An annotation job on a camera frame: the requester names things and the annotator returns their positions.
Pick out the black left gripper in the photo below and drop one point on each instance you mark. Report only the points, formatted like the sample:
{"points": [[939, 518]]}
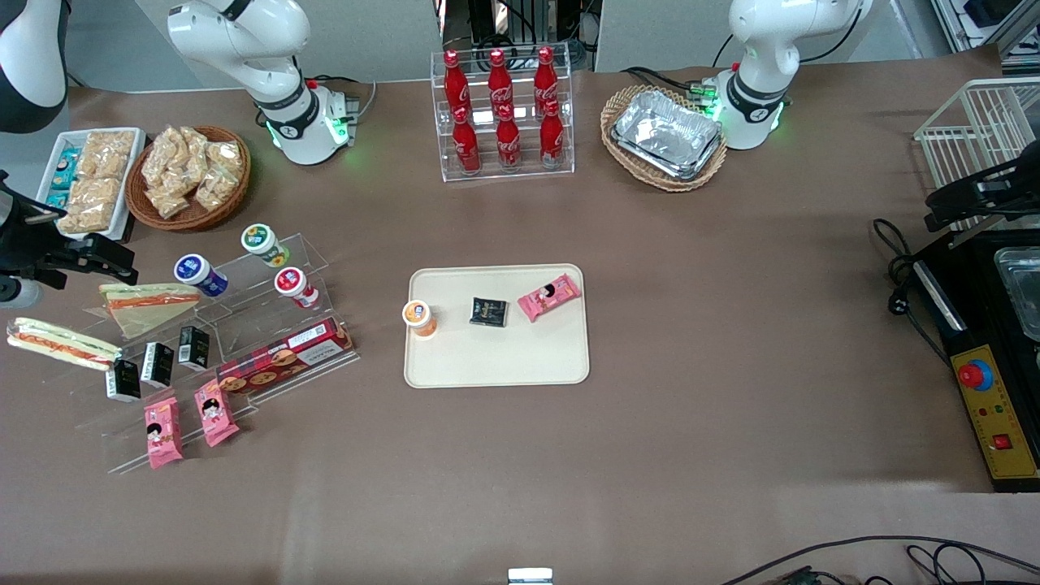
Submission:
{"points": [[1017, 178]]}

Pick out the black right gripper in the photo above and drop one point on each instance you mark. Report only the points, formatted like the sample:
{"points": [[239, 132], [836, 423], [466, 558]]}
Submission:
{"points": [[23, 241]]}

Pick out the long sandwich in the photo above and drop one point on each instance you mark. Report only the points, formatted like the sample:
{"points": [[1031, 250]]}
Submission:
{"points": [[65, 343]]}

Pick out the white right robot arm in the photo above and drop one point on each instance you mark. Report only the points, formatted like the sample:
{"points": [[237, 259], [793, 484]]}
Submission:
{"points": [[244, 41]]}

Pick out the triangular wrapped sandwich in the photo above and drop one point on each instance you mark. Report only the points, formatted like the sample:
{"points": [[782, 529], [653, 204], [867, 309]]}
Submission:
{"points": [[146, 305]]}

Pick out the metal machine tray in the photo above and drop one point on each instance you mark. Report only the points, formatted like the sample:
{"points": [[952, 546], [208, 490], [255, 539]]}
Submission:
{"points": [[1022, 284]]}

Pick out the aluminium foil tray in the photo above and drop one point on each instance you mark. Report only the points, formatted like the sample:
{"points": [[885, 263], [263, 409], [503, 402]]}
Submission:
{"points": [[666, 134]]}

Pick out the beige plastic serving tray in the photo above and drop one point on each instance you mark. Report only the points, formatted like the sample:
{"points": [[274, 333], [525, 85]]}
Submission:
{"points": [[496, 357]]}

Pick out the wrapped rice crisp bar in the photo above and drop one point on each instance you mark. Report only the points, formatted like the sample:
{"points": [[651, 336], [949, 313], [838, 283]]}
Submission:
{"points": [[106, 153], [96, 195], [85, 221]]}

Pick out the teal snack packet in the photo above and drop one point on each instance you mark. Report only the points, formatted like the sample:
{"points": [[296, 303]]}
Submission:
{"points": [[58, 200], [67, 169]]}

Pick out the clear bag of puffed snacks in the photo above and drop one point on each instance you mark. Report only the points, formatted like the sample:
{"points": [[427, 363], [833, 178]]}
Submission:
{"points": [[221, 175], [162, 158], [197, 154], [168, 203]]}

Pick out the blue cap yogurt bottle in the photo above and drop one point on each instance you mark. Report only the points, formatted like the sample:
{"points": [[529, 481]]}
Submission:
{"points": [[199, 274]]}

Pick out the white rectangular dish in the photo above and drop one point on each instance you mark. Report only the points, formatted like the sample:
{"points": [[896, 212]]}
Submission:
{"points": [[134, 162]]}

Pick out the black sealing machine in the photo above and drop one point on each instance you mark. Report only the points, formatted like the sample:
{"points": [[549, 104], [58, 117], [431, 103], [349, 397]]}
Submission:
{"points": [[971, 317]]}

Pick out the small black carton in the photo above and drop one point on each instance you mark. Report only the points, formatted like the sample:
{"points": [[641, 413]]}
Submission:
{"points": [[157, 364], [123, 380], [193, 348]]}

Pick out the brown wicker basket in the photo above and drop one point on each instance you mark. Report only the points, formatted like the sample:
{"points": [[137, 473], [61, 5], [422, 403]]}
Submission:
{"points": [[236, 191]]}

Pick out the clear acrylic stepped stand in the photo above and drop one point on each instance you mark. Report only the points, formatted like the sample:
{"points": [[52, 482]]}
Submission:
{"points": [[252, 321]]}

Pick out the green cap yogurt bottle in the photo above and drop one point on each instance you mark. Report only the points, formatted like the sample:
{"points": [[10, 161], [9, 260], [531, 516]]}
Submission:
{"points": [[263, 244]]}

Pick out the red emergency stop button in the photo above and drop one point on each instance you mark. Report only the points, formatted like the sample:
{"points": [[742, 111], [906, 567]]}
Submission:
{"points": [[975, 374]]}

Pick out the pink snack packet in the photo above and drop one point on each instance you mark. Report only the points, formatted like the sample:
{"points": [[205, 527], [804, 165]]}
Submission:
{"points": [[215, 413], [549, 297], [162, 432]]}

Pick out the red cap yogurt bottle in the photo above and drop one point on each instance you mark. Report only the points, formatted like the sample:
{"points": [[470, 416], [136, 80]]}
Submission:
{"points": [[295, 286]]}

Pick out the red cookie box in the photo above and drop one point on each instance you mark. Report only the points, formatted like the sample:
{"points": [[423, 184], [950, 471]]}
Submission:
{"points": [[284, 356]]}

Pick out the yellow control panel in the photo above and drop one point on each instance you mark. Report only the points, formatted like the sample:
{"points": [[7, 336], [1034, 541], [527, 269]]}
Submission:
{"points": [[1003, 414]]}

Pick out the orange lidded cup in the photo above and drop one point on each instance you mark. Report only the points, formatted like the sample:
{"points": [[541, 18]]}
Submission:
{"points": [[419, 317]]}

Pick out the light wicker basket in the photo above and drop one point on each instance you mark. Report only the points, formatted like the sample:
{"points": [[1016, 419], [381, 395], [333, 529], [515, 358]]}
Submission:
{"points": [[621, 158]]}

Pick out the red cola bottle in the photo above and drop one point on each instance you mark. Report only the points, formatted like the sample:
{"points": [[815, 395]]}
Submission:
{"points": [[500, 81], [466, 146], [509, 142], [546, 77], [457, 81], [552, 138]]}

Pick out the small black snack packet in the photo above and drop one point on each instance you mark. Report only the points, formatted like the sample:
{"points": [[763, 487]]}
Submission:
{"points": [[488, 312]]}

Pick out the clear acrylic bottle rack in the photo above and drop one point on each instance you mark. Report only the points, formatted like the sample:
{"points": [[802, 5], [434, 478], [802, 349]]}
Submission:
{"points": [[526, 172]]}

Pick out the black background equipment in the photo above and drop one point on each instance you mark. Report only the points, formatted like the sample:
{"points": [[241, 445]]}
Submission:
{"points": [[520, 20]]}

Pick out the small white device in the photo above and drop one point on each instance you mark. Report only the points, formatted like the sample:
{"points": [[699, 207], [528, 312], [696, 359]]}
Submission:
{"points": [[530, 577]]}

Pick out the aluminium frame shelf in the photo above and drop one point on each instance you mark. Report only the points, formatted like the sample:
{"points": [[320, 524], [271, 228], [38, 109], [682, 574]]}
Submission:
{"points": [[987, 20]]}

